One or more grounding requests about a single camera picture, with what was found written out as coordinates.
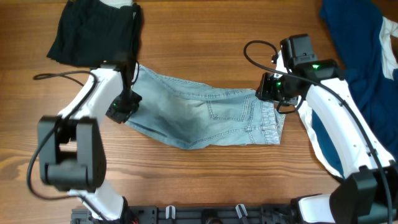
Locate blue and white shirt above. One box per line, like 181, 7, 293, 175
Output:
298, 0, 398, 180

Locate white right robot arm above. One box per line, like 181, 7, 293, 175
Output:
256, 72, 397, 223

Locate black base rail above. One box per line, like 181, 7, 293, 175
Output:
70, 203, 296, 224

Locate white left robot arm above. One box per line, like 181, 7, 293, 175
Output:
27, 64, 142, 223

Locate folded black garment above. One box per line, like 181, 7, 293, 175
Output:
47, 0, 142, 67

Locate light blue denim shorts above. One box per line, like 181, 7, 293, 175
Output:
126, 65, 285, 150

